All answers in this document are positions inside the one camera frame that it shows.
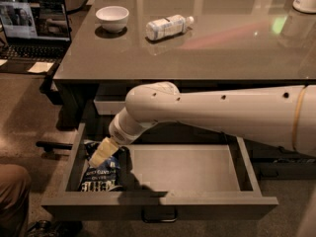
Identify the white ceramic bowl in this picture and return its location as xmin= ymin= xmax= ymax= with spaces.
xmin=96 ymin=6 xmax=129 ymax=33

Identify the black chair base leg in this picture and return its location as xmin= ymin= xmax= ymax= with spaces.
xmin=36 ymin=141 xmax=72 ymax=152

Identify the clear plastic water bottle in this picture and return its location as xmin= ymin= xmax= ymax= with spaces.
xmin=146 ymin=15 xmax=195 ymax=41

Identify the metal drawer handle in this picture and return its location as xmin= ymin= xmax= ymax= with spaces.
xmin=141 ymin=207 xmax=178 ymax=223

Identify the grey counter cabinet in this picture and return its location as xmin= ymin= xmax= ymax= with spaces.
xmin=54 ymin=0 xmax=316 ymax=126

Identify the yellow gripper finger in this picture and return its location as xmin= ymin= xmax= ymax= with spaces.
xmin=89 ymin=137 xmax=119 ymax=168

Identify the white paper note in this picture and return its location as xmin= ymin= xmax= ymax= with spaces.
xmin=29 ymin=62 xmax=53 ymax=73

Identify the blue chip bag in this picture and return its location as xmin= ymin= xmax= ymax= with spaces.
xmin=78 ymin=139 xmax=123 ymax=192

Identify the open grey top drawer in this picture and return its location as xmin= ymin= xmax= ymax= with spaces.
xmin=41 ymin=100 xmax=279 ymax=222

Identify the dark side drawer cabinet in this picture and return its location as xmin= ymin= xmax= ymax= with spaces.
xmin=245 ymin=140 xmax=316 ymax=180

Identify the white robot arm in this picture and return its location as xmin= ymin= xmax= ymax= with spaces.
xmin=89 ymin=82 xmax=316 ymax=168

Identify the black shoe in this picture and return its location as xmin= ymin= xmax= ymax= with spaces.
xmin=26 ymin=220 xmax=83 ymax=237

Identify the open black laptop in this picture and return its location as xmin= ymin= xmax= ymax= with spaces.
xmin=0 ymin=0 xmax=71 ymax=74

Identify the white inner drawer tray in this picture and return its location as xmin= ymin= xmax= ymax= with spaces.
xmin=94 ymin=96 xmax=124 ymax=116

